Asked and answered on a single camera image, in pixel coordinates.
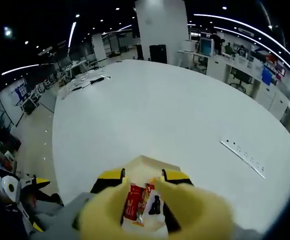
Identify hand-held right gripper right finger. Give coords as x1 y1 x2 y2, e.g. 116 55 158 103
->
161 168 194 235

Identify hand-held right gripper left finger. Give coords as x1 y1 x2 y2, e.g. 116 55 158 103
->
56 168 126 240

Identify beige hexagonal food container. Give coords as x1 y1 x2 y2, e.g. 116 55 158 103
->
121 154 184 240

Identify red food snack packet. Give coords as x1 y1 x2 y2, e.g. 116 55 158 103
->
124 184 146 222

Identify white black-print food packet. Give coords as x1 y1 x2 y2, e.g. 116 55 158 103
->
144 189 167 226

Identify yellow food tongs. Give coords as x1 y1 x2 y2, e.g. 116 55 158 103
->
78 174 235 240

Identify cluster of office desks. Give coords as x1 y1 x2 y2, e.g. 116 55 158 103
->
8 58 98 117

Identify black swivel chair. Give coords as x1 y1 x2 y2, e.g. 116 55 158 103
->
231 67 253 94

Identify long white counter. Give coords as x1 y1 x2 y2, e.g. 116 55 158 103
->
177 48 290 141

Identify black office chair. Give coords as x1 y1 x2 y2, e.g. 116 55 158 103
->
149 44 167 64

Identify white cylindrical appliance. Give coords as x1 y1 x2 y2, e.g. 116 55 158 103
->
182 39 195 53

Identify white machine teal panel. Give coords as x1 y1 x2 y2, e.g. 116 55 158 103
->
200 37 215 57

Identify white square pillar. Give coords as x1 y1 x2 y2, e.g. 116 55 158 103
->
135 0 189 65

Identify red and blue wall banner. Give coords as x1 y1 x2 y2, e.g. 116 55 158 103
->
253 48 288 77

